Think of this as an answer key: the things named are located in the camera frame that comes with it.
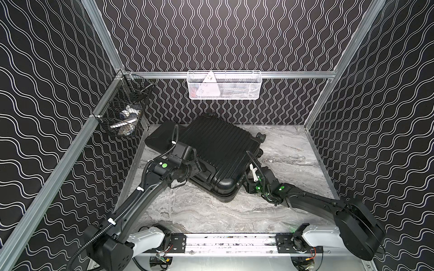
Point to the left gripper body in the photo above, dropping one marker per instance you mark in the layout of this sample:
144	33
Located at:
198	163

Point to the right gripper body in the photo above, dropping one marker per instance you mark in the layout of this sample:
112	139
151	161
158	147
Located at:
255	187

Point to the black hard-shell suitcase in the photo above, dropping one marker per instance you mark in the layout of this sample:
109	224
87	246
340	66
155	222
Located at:
221	148

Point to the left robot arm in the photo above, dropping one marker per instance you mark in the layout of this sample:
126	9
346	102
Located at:
113	244

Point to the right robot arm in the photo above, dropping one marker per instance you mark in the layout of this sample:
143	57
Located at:
361	232

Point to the black pouch bag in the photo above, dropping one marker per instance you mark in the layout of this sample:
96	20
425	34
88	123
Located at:
160	140

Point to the silver items in basket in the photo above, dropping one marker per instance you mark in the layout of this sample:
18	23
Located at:
129	118

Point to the white triangular card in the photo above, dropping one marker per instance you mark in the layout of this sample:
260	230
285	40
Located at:
209	88

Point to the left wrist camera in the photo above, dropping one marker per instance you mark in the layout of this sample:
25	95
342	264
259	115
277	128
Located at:
181	154

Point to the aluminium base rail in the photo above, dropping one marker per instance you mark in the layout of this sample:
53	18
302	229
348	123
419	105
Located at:
243	244

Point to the black wire basket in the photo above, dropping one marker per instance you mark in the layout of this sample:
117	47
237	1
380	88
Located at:
131	89

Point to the clear plastic wall basket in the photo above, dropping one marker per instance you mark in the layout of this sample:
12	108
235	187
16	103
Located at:
233	84

